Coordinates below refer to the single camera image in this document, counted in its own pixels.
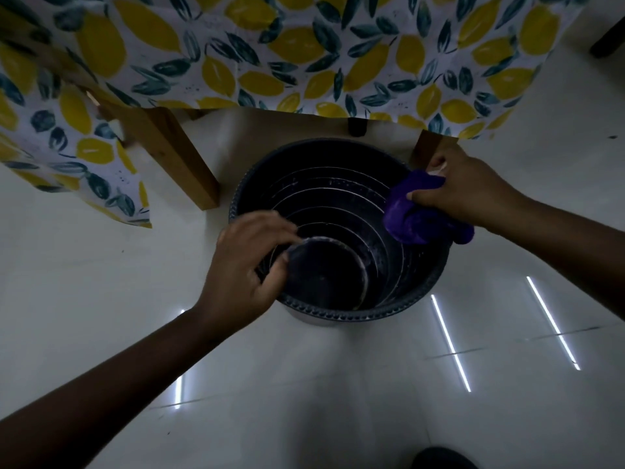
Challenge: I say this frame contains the lemon print tablecloth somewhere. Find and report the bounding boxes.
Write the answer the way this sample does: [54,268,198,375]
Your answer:
[0,0,589,230]

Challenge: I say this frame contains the wooden table leg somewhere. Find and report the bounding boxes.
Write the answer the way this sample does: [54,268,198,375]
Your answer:
[409,129,444,167]
[96,106,221,211]

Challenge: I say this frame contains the person's right forearm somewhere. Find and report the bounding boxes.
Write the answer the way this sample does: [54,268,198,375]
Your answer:
[508,189,625,322]

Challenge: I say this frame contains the dark furniture leg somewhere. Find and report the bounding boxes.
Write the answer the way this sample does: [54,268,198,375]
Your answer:
[589,14,625,59]

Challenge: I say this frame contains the person's right hand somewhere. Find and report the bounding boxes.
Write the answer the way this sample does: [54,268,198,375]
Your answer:
[407,140,532,236]

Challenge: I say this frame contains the dark blue plastic bucket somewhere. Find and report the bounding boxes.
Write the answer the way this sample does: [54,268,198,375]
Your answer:
[228,137,451,329]

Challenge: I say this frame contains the person's left hand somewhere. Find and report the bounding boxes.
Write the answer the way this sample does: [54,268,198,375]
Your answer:
[194,211,304,337]

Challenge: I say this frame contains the person's left forearm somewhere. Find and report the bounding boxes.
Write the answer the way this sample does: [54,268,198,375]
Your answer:
[0,306,232,469]

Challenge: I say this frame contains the purple cleaning cloth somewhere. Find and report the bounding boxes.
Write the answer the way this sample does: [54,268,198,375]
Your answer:
[383,169,476,247]

